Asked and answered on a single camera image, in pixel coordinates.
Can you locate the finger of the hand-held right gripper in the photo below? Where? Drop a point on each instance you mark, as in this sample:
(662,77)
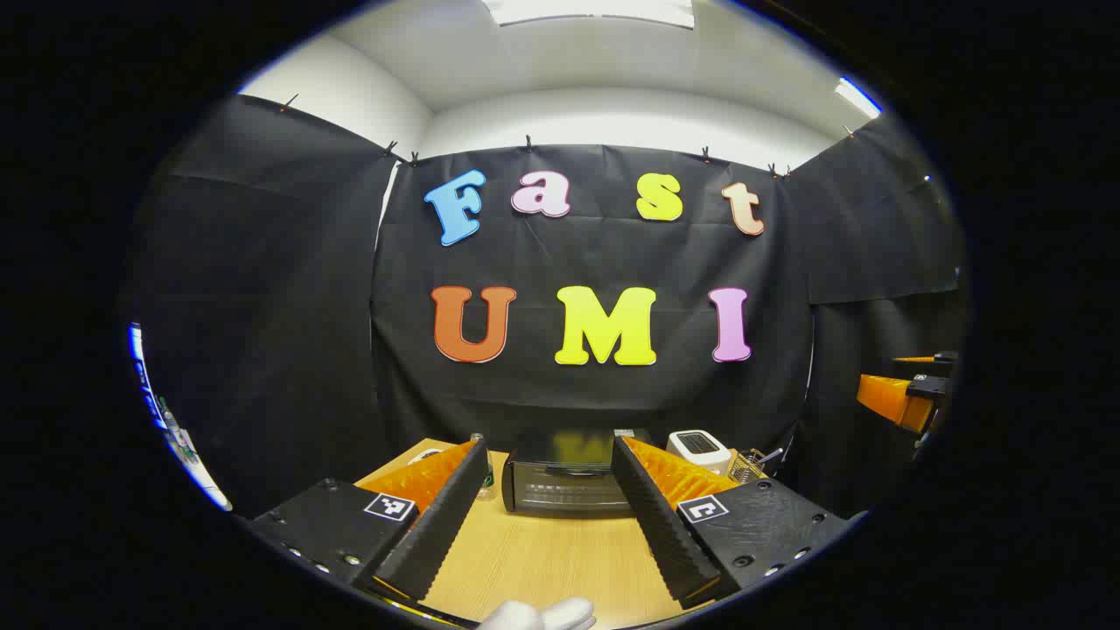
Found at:
(892,398)
(927,359)

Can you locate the ceiling light panel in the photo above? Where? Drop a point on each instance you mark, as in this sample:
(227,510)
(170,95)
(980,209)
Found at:
(586,10)
(857,98)

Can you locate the clear plastic bottle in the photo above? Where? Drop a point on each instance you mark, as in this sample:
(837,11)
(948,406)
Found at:
(486,477)

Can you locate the white toaster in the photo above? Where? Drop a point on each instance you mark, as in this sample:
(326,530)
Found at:
(698,448)

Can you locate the row of black cloth clips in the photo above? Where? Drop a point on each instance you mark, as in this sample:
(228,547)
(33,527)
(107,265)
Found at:
(528,142)

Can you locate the black electric oven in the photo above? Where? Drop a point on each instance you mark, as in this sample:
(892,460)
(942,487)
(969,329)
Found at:
(560,490)

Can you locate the black backdrop cloth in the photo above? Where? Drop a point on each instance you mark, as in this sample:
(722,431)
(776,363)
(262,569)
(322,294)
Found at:
(595,262)

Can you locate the white cup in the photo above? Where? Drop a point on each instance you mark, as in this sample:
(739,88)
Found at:
(423,455)

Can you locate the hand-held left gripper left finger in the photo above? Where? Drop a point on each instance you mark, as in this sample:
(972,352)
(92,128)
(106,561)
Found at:
(446,516)

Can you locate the metal spoon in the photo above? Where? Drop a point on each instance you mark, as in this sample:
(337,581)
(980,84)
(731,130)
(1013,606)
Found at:
(772,455)

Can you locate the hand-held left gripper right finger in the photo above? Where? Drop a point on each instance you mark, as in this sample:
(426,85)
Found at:
(656,516)

